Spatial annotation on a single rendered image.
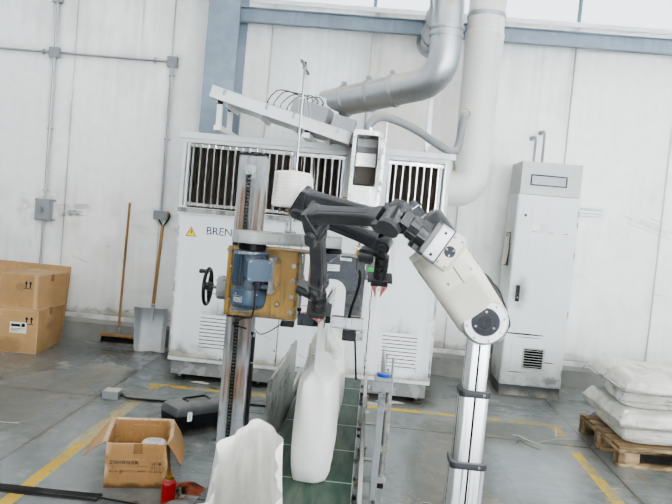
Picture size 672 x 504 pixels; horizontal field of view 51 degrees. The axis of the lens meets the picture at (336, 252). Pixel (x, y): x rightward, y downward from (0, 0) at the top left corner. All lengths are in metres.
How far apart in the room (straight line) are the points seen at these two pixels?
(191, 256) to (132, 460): 2.49
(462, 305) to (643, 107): 5.50
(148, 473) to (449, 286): 2.21
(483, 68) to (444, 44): 0.93
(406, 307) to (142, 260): 2.96
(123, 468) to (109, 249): 3.99
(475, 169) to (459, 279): 3.93
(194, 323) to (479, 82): 3.17
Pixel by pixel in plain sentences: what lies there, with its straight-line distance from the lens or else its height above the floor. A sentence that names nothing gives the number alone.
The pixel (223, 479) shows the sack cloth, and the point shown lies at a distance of 1.41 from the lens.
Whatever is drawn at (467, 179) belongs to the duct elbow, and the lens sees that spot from 6.25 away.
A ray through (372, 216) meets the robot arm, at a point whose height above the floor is 1.52.
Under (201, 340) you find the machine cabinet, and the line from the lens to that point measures 6.15.
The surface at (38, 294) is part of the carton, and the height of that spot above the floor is 0.54.
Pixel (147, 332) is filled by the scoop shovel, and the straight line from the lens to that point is 7.35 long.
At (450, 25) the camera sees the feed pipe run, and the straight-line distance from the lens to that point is 5.55.
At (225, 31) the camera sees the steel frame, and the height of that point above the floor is 3.14.
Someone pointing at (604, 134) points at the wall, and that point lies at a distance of 7.57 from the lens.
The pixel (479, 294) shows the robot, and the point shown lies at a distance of 2.43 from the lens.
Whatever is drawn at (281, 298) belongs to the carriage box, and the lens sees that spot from 3.21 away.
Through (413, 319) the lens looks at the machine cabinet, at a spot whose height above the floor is 0.71.
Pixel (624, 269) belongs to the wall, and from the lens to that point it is 7.62.
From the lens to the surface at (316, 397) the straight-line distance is 3.03.
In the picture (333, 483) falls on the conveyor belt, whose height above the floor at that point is 0.38.
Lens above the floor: 1.52
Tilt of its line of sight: 3 degrees down
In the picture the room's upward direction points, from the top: 5 degrees clockwise
